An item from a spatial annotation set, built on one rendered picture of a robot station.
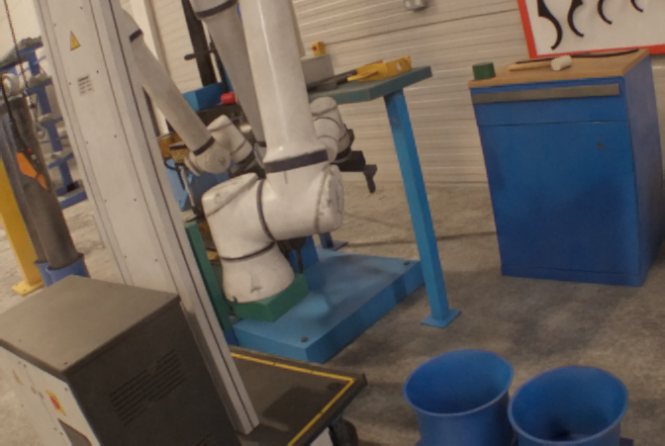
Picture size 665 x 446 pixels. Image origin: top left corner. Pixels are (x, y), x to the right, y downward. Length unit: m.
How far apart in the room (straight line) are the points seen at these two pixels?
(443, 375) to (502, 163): 1.21
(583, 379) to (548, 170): 1.21
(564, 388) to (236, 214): 0.94
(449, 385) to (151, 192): 0.98
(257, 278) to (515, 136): 1.45
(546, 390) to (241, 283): 0.82
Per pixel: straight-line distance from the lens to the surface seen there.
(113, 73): 1.38
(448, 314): 2.59
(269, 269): 1.45
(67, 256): 3.85
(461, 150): 4.16
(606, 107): 2.35
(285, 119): 1.34
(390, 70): 2.26
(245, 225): 1.39
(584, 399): 1.58
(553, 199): 2.56
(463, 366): 1.69
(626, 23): 3.46
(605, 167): 2.43
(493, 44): 3.83
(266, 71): 1.35
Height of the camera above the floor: 1.30
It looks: 16 degrees down
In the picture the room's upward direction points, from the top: 14 degrees counter-clockwise
